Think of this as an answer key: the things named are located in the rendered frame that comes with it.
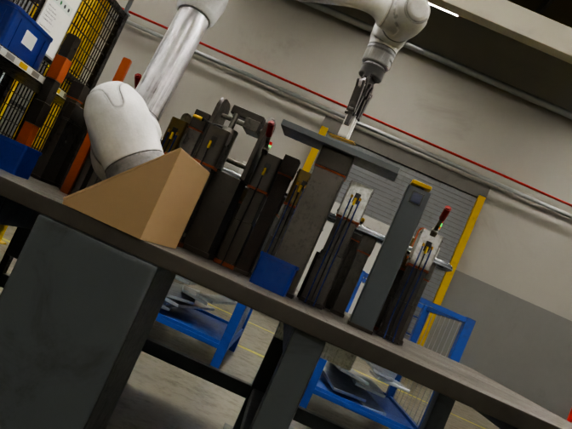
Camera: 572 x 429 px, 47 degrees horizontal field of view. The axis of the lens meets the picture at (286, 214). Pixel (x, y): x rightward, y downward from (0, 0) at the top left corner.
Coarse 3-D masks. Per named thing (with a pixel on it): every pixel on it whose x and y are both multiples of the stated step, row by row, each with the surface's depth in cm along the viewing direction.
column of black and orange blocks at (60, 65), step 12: (72, 36) 224; (60, 48) 224; (72, 48) 225; (60, 60) 223; (48, 72) 223; (60, 72) 224; (48, 84) 223; (48, 96) 223; (36, 108) 222; (48, 108) 226; (36, 120) 222; (24, 132) 222; (36, 132) 225; (24, 144) 221
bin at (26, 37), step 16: (0, 0) 197; (0, 16) 197; (16, 16) 198; (0, 32) 196; (16, 32) 202; (32, 32) 212; (16, 48) 206; (32, 48) 216; (48, 48) 226; (32, 64) 220
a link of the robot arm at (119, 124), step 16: (96, 96) 163; (112, 96) 163; (128, 96) 164; (96, 112) 162; (112, 112) 161; (128, 112) 162; (144, 112) 165; (96, 128) 162; (112, 128) 160; (128, 128) 160; (144, 128) 162; (96, 144) 163; (112, 144) 160; (128, 144) 160; (144, 144) 161; (160, 144) 167; (112, 160) 160
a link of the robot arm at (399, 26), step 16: (304, 0) 193; (320, 0) 190; (336, 0) 187; (352, 0) 184; (368, 0) 183; (384, 0) 182; (400, 0) 179; (416, 0) 178; (384, 16) 183; (400, 16) 179; (416, 16) 178; (400, 32) 185; (416, 32) 184
